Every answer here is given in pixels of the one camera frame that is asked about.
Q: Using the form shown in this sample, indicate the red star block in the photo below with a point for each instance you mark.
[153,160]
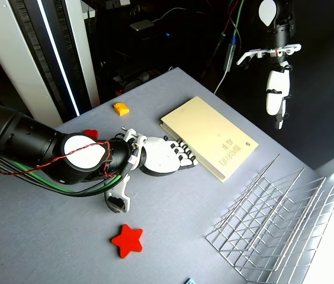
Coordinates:
[127,241]

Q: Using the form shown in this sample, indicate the white robot body column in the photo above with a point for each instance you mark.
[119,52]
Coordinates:
[13,53]

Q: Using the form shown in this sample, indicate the red toy brick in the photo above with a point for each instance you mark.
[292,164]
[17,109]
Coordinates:
[91,133]

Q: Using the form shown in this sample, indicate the grey table cloth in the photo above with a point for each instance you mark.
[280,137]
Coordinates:
[170,207]

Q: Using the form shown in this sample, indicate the orange toy brick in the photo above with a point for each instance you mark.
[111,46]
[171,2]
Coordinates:
[121,109]

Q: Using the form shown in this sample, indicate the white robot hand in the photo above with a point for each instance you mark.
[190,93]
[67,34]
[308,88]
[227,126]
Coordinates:
[276,88]
[158,154]

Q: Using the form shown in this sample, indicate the beige paperback book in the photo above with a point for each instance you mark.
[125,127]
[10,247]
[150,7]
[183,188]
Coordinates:
[208,136]

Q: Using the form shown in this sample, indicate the blue toy brick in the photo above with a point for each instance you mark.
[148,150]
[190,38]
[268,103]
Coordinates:
[189,281]

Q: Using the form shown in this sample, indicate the grey power box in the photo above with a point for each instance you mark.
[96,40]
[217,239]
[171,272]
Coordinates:
[141,25]

